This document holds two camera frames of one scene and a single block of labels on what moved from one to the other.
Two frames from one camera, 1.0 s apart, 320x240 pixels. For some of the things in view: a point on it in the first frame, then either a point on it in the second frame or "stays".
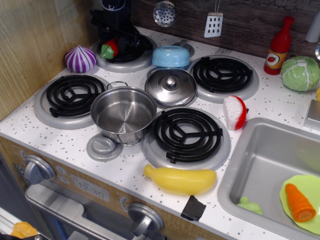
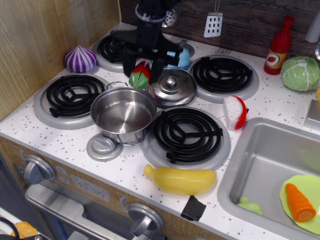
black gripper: (114, 22) -> (146, 40)
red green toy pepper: (110, 49) -> (140, 76)
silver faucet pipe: (313, 34) stays
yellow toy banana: (181, 182) stays
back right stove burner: (219, 76) stays
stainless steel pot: (123, 113) stays
